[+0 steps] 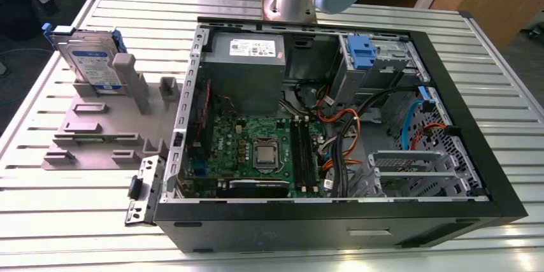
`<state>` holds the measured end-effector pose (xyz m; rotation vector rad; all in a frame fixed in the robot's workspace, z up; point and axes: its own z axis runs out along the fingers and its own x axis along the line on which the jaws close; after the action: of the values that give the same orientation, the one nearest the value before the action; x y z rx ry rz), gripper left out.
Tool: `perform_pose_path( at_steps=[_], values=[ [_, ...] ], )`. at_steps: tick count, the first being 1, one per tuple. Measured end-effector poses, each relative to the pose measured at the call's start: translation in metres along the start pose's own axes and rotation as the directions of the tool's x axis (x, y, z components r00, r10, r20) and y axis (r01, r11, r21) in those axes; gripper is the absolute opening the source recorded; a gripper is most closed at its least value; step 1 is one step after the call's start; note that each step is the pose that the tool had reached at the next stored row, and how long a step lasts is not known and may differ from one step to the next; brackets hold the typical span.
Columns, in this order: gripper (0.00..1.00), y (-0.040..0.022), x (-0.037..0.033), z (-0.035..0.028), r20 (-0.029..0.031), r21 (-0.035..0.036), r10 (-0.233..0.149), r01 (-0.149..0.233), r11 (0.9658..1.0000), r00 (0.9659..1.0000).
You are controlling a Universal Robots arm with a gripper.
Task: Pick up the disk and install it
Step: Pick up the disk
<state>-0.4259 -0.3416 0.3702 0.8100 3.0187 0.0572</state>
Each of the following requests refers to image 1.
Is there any hard disk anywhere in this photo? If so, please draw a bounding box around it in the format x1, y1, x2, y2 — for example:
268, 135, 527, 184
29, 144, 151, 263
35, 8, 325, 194
41, 22, 128, 96

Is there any blue plastic drive latch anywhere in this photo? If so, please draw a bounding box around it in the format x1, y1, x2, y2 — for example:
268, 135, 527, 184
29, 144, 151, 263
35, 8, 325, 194
345, 34, 379, 71

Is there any green RAM stick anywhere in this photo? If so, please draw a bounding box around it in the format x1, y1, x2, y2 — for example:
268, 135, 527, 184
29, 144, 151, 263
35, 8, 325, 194
69, 134, 119, 143

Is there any black graphics card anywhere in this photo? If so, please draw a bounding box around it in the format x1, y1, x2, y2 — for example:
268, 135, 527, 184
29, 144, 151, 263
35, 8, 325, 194
215, 178, 292, 199

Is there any grey power supply unit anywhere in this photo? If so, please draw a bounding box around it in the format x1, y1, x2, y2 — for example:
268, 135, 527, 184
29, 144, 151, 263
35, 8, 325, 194
199, 32, 287, 117

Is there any red black twisted wire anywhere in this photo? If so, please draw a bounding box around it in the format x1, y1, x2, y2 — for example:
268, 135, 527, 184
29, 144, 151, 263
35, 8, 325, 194
191, 79, 212, 148

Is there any green motherboard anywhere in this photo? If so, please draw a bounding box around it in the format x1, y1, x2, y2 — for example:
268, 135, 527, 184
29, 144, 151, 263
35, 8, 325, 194
187, 114, 329, 199

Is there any metal disk bay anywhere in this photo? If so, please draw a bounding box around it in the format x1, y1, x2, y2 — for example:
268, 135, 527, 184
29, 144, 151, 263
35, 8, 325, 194
355, 150, 471, 199

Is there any grey parts rack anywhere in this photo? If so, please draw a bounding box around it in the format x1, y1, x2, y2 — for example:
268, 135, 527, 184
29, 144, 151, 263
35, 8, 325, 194
39, 54, 187, 171

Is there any metal expansion slot bracket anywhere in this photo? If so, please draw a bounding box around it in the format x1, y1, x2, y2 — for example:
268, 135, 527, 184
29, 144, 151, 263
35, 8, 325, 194
123, 154, 168, 227

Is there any blue data wire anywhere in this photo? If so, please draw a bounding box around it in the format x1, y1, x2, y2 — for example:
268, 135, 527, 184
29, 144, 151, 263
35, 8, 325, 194
400, 85, 437, 152

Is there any black wire bundle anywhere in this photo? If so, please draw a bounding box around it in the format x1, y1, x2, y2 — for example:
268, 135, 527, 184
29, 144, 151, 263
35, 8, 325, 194
331, 85, 412, 197

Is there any black RAM slot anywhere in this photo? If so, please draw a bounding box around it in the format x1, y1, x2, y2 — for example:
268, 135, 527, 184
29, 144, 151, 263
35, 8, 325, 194
301, 115, 320, 194
289, 115, 309, 194

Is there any CPU socket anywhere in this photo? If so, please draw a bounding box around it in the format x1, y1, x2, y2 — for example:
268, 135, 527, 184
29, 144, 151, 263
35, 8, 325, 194
249, 136, 285, 173

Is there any orange wire bundle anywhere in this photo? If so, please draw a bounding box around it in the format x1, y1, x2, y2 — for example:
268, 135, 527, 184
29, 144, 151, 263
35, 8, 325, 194
316, 83, 363, 177

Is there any silver CPU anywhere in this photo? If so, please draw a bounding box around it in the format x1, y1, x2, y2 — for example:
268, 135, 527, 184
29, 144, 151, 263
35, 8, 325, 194
255, 145, 277, 162

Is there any orange power wire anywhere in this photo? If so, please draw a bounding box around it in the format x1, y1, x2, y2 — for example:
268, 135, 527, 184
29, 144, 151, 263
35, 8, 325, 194
417, 122, 463, 145

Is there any black PC case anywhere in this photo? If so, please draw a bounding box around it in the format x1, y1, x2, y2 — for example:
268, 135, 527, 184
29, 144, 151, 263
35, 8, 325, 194
152, 15, 529, 253

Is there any metal drive cage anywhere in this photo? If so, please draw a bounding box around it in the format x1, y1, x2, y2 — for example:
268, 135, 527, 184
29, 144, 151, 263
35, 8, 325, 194
329, 32, 421, 109

